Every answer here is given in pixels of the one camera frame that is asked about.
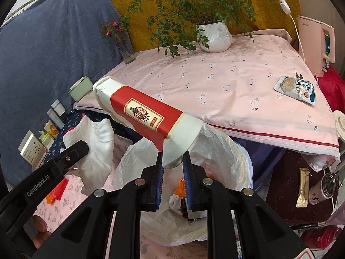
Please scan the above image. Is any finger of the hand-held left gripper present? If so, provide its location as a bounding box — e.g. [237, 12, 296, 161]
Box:
[52, 140, 89, 178]

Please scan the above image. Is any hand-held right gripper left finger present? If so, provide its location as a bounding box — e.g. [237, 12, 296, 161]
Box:
[35, 152, 165, 259]

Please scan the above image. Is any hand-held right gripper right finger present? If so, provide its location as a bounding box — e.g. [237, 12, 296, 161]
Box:
[182, 151, 308, 259]

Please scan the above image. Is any white cloth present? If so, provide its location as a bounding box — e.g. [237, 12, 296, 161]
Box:
[63, 115, 115, 196]

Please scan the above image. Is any orange plastic wrapper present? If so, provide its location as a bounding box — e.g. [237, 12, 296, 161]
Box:
[174, 179, 187, 196]
[45, 179, 68, 205]

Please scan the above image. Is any white plastic trash bag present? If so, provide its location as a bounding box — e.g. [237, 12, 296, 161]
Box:
[113, 123, 254, 248]

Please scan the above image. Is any red and white paper carton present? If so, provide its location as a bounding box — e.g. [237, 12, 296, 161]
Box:
[93, 76, 204, 169]

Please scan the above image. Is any green printed carton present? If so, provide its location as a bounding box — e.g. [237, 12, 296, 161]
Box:
[39, 131, 55, 148]

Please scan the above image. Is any pink floral cloth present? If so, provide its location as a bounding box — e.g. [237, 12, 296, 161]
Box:
[32, 135, 206, 259]

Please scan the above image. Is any white slim bottle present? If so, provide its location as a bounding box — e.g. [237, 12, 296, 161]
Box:
[47, 108, 65, 129]

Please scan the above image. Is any white flat card box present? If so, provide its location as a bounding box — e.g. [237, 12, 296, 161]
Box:
[18, 130, 49, 171]

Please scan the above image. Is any white jar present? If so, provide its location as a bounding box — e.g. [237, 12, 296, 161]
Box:
[51, 99, 66, 116]

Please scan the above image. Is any pale green box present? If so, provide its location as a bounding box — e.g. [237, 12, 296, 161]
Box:
[69, 76, 94, 100]

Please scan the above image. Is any blue grey blanket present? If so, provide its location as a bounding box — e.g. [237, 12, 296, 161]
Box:
[0, 0, 130, 193]

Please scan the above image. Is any pink printed tablecloth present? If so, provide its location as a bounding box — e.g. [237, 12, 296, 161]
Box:
[74, 28, 341, 166]

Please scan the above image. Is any glass vase with red flowers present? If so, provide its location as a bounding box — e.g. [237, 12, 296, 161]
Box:
[101, 16, 136, 65]

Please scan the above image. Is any beige snack bar packet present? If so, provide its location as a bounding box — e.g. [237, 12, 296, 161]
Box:
[296, 168, 311, 208]

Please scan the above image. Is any crumpled white plastic bag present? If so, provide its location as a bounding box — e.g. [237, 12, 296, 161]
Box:
[301, 152, 335, 172]

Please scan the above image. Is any steel tumbler with straw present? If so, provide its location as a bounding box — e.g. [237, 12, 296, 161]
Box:
[309, 173, 339, 205]

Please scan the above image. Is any blue white snack packet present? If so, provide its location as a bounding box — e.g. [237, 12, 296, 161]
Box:
[273, 76, 316, 106]

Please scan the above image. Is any red bottle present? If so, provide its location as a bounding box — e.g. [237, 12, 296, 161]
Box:
[301, 225, 343, 250]

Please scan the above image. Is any green plant in white pot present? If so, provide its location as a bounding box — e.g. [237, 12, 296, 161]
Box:
[127, 0, 273, 58]

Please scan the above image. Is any red cloth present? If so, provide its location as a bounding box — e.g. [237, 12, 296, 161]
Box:
[317, 66, 345, 114]

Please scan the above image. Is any pink electric kettle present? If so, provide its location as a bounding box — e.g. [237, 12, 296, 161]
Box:
[296, 16, 335, 77]

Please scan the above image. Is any white cable with switch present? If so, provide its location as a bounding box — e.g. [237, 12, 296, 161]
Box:
[272, 0, 307, 63]

